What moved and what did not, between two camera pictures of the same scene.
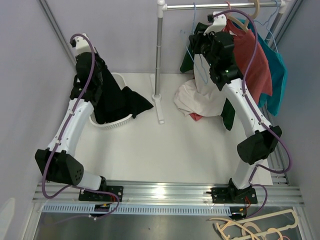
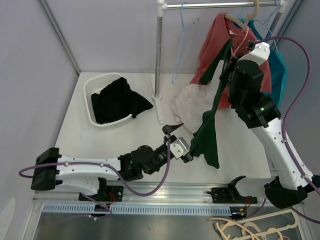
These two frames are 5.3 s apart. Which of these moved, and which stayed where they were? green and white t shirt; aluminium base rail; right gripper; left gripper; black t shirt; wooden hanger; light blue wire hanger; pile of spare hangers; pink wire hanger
Moved: green and white t shirt; black t shirt; light blue wire hanger; pink wire hanger; right gripper; left gripper
Stayed: pile of spare hangers; aluminium base rail; wooden hanger
